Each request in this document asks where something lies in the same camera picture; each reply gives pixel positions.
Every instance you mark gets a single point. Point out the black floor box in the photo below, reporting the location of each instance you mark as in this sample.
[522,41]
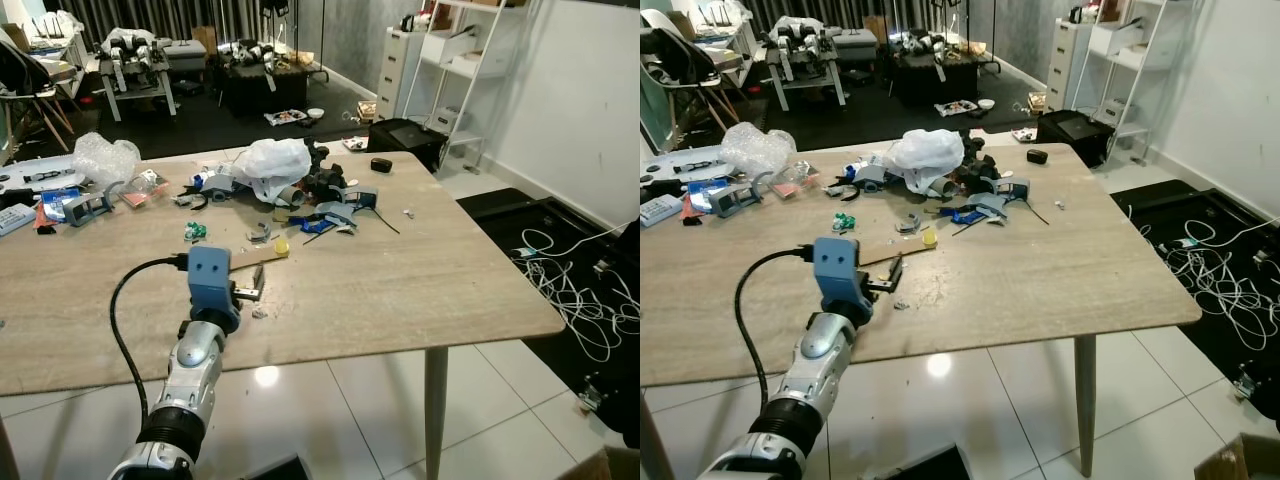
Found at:
[1075,132]
[405,142]

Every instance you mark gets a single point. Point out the striped grey curtain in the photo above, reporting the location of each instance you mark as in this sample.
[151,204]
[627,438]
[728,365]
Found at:
[170,15]

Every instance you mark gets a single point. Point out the white plastic bag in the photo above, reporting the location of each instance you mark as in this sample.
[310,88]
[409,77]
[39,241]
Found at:
[925,155]
[272,165]

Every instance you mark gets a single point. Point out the brown cardboard box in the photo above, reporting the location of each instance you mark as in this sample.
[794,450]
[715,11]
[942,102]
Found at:
[1240,460]
[605,468]

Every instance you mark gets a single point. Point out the grey blue small part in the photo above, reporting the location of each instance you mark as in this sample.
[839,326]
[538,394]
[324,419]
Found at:
[218,186]
[868,178]

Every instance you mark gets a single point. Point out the grey blue boxy part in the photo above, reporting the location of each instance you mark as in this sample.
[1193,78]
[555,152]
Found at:
[1013,189]
[360,197]

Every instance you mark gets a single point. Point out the white shelf rack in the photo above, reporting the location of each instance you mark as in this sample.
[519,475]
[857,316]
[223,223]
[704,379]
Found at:
[465,60]
[1125,55]

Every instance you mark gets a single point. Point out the black low table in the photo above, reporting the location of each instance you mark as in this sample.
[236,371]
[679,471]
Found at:
[935,72]
[262,82]

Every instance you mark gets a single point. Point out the curved metal clip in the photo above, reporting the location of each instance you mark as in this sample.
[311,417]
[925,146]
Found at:
[258,235]
[911,224]

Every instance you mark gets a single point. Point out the grey blue gripper part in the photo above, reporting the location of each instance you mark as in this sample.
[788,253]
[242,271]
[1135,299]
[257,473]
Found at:
[88,209]
[736,199]

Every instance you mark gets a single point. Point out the thin wooden stick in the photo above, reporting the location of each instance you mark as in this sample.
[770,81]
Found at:
[915,251]
[268,257]

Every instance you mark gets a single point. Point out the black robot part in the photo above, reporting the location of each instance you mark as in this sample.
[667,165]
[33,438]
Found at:
[324,175]
[980,165]

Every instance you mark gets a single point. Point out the chair with black jacket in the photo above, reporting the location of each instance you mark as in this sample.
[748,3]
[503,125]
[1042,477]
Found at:
[680,62]
[22,75]

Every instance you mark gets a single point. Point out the white flat device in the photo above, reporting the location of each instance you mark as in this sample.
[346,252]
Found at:
[690,165]
[40,175]

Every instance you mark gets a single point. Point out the black robot foot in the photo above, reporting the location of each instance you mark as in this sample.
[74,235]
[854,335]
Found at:
[925,465]
[278,470]

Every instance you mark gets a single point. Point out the white drawer cabinet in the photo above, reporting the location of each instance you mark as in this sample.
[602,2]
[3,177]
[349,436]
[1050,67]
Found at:
[1064,62]
[398,70]

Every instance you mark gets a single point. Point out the colourful floor packet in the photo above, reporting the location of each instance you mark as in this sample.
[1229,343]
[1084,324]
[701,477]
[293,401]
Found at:
[956,108]
[286,117]

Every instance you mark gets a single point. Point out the blue packet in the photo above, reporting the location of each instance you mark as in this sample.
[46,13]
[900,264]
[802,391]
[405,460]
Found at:
[706,195]
[58,203]

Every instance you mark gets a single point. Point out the small white bowl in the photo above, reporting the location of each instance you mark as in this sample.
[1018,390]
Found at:
[986,104]
[316,113]

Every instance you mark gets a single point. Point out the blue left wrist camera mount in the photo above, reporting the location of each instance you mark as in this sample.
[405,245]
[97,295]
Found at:
[210,275]
[838,268]

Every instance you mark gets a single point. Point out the blue grey tool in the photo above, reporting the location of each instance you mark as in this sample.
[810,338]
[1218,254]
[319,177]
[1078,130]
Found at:
[978,211]
[328,218]

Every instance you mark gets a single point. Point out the black floor mat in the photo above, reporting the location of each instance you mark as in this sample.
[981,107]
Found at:
[510,215]
[1170,205]

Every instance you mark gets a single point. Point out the pink packet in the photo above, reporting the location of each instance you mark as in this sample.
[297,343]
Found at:
[137,197]
[787,189]

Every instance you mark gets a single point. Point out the grey table leg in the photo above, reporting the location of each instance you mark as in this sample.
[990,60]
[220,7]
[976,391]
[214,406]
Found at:
[1085,405]
[436,410]

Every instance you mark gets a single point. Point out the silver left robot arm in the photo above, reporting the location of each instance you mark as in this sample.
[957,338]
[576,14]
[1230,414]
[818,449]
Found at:
[818,362]
[195,365]

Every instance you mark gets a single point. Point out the clear bubble wrap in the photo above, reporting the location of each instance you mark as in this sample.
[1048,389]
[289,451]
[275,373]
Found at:
[756,150]
[104,160]

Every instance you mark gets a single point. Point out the small black box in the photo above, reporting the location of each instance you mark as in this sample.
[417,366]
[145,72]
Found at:
[381,164]
[1037,156]

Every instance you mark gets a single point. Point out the white power strip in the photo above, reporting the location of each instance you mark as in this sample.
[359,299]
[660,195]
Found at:
[16,220]
[661,210]

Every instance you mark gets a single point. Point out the white workbench with robot parts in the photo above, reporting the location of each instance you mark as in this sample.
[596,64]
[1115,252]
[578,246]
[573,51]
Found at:
[138,62]
[806,50]

